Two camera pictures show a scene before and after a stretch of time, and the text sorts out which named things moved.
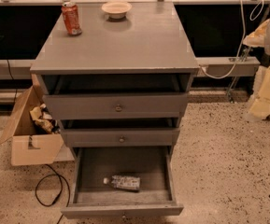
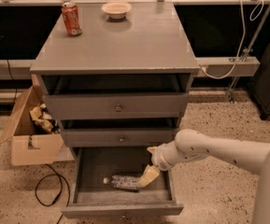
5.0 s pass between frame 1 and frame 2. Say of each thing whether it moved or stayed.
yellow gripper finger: moved
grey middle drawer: stayed
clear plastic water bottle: stayed
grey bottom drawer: stayed
